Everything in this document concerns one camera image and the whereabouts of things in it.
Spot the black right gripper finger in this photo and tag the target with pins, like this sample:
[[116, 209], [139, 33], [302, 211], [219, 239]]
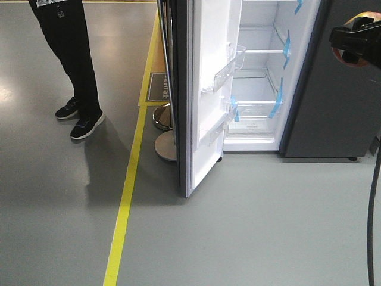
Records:
[[357, 38]]

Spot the grey white fridge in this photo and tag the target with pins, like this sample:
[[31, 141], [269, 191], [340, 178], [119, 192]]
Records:
[[294, 96]]

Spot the fridge door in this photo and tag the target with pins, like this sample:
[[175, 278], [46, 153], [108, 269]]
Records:
[[202, 55]]

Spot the clear lower door bin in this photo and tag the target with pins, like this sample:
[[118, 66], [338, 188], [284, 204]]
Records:
[[214, 123]]

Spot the person in black trousers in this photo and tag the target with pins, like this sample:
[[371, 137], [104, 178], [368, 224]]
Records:
[[64, 27]]

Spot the red yellow apple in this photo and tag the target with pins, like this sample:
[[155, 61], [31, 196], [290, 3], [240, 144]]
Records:
[[355, 59]]

